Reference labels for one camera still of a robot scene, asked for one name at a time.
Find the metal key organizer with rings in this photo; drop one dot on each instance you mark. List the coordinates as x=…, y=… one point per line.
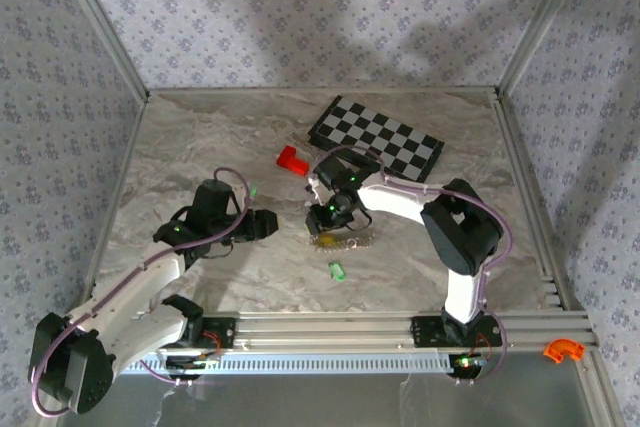
x=350, y=243

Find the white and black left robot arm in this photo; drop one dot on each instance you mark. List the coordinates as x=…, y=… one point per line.
x=125, y=297

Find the red plastic block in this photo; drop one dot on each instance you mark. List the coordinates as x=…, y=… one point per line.
x=292, y=159

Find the black and white chessboard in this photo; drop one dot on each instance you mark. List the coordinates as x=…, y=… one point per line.
x=380, y=132

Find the controller board with LED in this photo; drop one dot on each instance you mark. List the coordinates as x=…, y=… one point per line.
x=467, y=363
x=192, y=362

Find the aluminium front rail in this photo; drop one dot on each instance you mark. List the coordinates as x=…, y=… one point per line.
x=325, y=332

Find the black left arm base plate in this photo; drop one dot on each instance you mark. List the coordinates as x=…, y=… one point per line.
x=225, y=332

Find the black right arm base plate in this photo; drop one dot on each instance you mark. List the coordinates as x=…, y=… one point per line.
x=425, y=329

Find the aluminium frame post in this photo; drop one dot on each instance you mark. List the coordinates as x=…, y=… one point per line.
x=102, y=22
x=545, y=22

